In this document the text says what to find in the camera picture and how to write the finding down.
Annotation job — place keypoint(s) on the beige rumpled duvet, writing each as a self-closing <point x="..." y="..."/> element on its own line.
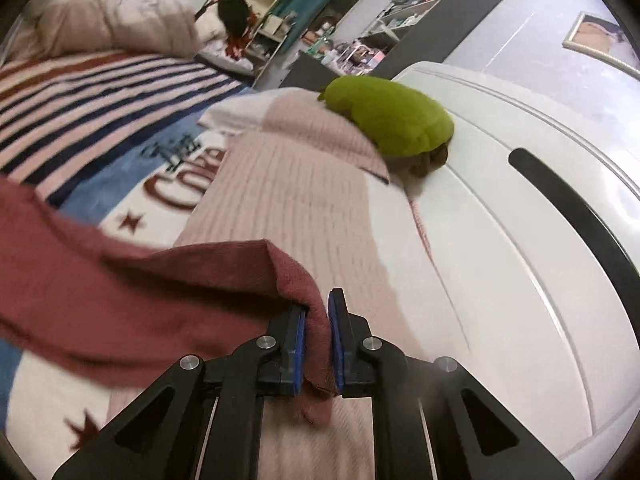
<point x="100" y="17"/>

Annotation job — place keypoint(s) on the pink and white pillow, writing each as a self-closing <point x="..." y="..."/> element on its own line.
<point x="310" y="190"/>

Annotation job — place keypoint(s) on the green plush toy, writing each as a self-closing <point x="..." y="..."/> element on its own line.
<point x="395" y="115"/>

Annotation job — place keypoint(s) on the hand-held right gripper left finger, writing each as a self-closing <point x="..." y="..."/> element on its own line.
<point x="299" y="350"/>

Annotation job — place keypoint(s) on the cluttered dark desk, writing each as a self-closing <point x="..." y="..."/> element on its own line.
<point x="390" y="25"/>

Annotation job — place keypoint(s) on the dark red towel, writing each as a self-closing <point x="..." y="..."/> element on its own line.
<point x="125" y="305"/>

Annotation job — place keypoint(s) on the white bed headboard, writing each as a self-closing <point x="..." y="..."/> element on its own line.
<point x="530" y="220"/>

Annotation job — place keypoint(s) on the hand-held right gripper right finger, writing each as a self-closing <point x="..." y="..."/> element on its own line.
<point x="336" y="340"/>

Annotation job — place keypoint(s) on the striped printed blanket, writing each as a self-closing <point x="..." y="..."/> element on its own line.
<point x="95" y="125"/>

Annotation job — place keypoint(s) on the framed wall picture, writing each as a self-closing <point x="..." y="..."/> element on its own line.
<point x="597" y="35"/>

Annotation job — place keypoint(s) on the black and red bag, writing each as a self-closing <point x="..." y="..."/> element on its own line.
<point x="235" y="22"/>

